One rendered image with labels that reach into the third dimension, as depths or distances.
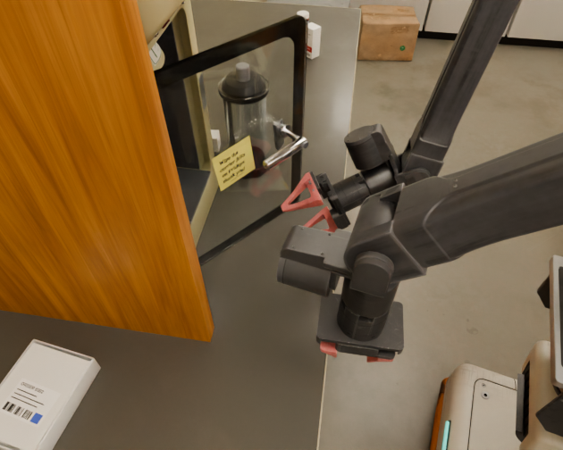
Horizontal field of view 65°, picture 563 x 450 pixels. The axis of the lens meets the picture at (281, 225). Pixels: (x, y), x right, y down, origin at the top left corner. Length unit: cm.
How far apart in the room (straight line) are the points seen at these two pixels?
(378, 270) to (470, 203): 10
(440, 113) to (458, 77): 6
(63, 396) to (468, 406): 117
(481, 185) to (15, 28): 41
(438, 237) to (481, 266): 188
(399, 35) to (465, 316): 214
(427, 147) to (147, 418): 63
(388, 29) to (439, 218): 314
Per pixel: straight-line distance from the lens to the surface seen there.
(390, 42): 352
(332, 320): 55
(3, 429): 83
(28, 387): 84
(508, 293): 222
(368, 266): 39
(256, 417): 77
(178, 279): 67
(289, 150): 74
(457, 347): 198
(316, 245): 46
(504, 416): 161
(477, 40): 74
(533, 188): 35
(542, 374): 108
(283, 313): 84
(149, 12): 50
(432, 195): 38
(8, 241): 76
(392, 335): 55
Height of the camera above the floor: 167
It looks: 49 degrees down
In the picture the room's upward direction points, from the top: straight up
